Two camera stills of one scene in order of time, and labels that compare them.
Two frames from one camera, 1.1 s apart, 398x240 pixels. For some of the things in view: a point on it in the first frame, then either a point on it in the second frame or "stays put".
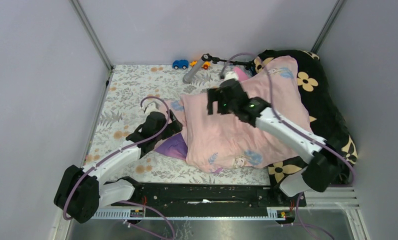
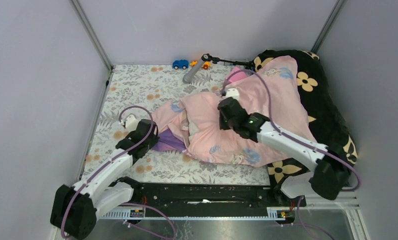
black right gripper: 213,94 -> 222,125
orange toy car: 205,65 stays put
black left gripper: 172,128 -> 154,140
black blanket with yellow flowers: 328,121 stays put
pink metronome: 241,75 stays put
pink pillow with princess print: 216,142 stays put
